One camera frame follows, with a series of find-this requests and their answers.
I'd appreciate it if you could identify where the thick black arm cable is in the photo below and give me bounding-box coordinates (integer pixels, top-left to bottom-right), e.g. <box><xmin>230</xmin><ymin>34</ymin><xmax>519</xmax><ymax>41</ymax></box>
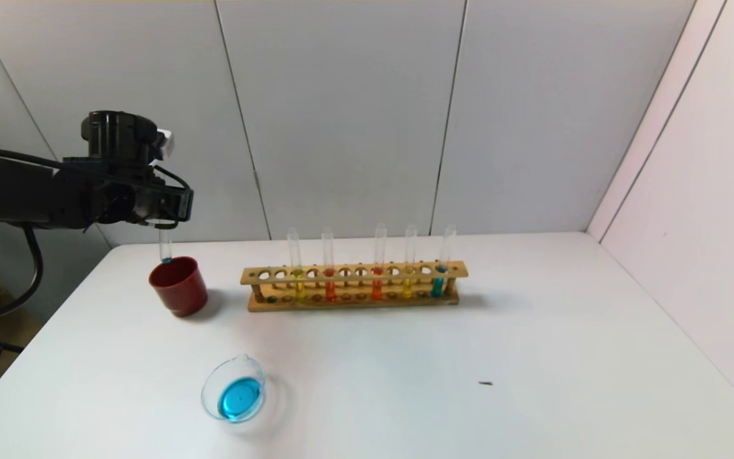
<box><xmin>0</xmin><ymin>223</ymin><xmax>45</xmax><ymax>333</ymax></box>

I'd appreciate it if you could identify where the orange pigment glass test tube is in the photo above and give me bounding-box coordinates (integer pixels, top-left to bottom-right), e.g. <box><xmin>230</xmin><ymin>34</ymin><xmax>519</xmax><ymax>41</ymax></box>
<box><xmin>321</xmin><ymin>228</ymin><xmax>338</xmax><ymax>303</ymax></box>
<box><xmin>371</xmin><ymin>224</ymin><xmax>387</xmax><ymax>302</ymax></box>

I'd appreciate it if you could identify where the red plastic cup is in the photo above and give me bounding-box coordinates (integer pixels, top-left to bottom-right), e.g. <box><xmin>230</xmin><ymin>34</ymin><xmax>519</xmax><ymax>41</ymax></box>
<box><xmin>148</xmin><ymin>256</ymin><xmax>210</xmax><ymax>317</ymax></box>

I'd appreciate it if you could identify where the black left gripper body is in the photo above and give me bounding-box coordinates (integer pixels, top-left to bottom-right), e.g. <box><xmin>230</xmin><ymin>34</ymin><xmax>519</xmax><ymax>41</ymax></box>
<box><xmin>132</xmin><ymin>176</ymin><xmax>194</xmax><ymax>223</ymax></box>

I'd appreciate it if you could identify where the yellow pigment glass test tube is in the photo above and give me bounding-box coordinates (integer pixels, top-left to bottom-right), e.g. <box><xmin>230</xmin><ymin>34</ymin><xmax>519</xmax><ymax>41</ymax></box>
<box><xmin>287</xmin><ymin>227</ymin><xmax>308</xmax><ymax>304</ymax></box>
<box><xmin>401</xmin><ymin>224</ymin><xmax>418</xmax><ymax>300</ymax></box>

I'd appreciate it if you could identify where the wooden test tube rack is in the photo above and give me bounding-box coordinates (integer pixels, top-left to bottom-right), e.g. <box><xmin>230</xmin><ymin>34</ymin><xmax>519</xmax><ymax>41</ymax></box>
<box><xmin>241</xmin><ymin>260</ymin><xmax>469</xmax><ymax>313</ymax></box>

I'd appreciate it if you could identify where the clear glass beaker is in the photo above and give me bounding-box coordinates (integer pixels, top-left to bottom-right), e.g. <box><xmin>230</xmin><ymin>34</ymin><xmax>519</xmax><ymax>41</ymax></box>
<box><xmin>201</xmin><ymin>354</ymin><xmax>267</xmax><ymax>423</ymax></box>

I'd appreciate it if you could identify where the thin black camera cable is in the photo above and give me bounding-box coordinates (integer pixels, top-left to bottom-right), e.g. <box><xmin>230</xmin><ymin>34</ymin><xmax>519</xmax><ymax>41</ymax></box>
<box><xmin>0</xmin><ymin>131</ymin><xmax>193</xmax><ymax>193</ymax></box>

